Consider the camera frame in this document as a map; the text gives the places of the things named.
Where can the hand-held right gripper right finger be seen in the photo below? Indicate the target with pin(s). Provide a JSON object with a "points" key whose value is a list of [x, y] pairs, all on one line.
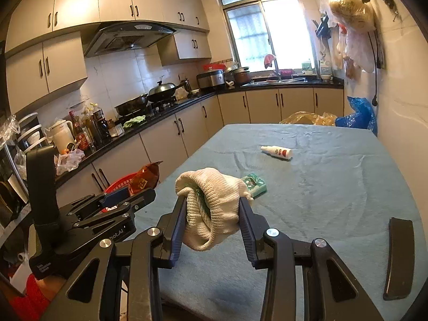
{"points": [[249, 240]]}

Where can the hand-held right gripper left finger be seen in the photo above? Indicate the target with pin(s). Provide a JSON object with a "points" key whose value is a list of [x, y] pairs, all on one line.
{"points": [[179, 237]]}

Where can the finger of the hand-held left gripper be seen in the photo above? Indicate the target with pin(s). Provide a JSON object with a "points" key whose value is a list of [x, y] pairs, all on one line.
{"points": [[115, 196], [143, 198]]}

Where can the red plastic basket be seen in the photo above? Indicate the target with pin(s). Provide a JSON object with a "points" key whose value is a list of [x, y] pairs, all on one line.
{"points": [[115, 184]]}

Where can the brown snack bag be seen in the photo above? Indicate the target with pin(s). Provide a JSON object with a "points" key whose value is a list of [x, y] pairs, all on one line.
{"points": [[147, 177]]}

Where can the white knit glove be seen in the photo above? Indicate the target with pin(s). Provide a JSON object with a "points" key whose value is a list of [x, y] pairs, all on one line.
{"points": [[217, 190]]}

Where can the person's left forearm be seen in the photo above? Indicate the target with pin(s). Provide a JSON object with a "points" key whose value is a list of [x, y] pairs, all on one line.
{"points": [[33, 301]]}

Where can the clear plastic bag with food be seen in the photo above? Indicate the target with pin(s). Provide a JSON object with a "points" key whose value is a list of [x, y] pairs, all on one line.
{"points": [[70, 160]]}

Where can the white electric kettle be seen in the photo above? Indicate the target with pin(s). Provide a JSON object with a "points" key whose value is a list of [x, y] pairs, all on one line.
{"points": [[63, 138]]}

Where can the dish rack with bowls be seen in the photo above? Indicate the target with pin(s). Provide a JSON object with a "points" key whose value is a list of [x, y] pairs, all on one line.
{"points": [[30, 133]]}

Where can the teal plastic packet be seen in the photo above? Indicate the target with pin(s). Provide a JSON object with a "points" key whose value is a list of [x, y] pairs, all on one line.
{"points": [[255, 184]]}

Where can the crumpled clear plastic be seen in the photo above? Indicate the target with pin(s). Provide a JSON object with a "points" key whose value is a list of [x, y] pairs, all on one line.
{"points": [[7, 128]]}

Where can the group of condiment bottles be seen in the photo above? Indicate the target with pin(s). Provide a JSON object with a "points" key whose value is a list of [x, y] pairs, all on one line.
{"points": [[92, 127]]}

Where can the green leafy vegetable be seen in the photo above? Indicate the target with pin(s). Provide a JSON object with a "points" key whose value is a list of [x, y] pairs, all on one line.
{"points": [[134, 122]]}

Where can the black frying pan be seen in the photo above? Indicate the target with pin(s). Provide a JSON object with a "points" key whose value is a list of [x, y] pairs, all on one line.
{"points": [[132, 105]]}

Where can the white bottle with red label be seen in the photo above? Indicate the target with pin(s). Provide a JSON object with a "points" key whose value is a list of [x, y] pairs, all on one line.
{"points": [[279, 152]]}

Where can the black gas stove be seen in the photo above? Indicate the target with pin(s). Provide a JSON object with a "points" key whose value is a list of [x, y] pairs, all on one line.
{"points": [[164, 104]]}

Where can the blue-grey tablecloth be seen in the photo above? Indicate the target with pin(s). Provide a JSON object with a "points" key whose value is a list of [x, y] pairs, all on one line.
{"points": [[334, 190]]}

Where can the wok with lid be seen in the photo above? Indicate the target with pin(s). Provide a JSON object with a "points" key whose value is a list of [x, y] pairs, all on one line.
{"points": [[162, 91]]}

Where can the yellowish plastic bag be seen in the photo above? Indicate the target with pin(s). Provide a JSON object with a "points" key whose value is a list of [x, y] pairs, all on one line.
{"points": [[307, 118]]}

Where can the steel rice cooker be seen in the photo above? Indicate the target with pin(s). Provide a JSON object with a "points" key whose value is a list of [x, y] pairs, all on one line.
{"points": [[210, 80]]}

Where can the beige base cabinets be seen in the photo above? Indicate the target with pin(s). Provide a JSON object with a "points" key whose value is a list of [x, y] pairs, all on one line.
{"points": [[267, 105]]}

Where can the brown cooking pot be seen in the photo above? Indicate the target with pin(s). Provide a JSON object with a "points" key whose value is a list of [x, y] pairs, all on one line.
{"points": [[242, 78]]}

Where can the steel pot with lid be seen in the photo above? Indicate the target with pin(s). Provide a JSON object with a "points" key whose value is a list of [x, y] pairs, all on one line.
{"points": [[235, 71]]}

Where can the black range hood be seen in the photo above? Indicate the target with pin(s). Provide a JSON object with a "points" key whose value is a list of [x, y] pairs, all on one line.
{"points": [[133, 35]]}

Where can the blue plastic bag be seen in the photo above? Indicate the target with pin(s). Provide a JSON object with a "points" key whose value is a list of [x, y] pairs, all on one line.
{"points": [[357, 115]]}

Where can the green and white container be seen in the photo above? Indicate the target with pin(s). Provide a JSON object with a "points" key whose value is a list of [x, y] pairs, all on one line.
{"points": [[307, 67]]}

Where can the kitchen window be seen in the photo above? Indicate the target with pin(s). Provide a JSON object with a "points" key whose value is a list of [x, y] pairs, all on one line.
{"points": [[247, 33]]}

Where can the blue hanging holder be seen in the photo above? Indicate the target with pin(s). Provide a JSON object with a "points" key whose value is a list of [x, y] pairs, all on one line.
{"points": [[322, 28]]}

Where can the hanging plastic bags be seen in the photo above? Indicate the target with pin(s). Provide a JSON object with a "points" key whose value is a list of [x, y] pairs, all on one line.
{"points": [[351, 10]]}

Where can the beige two-door wall cabinet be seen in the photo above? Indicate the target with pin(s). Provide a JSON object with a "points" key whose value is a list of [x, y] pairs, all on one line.
{"points": [[43, 70], [187, 46]]}

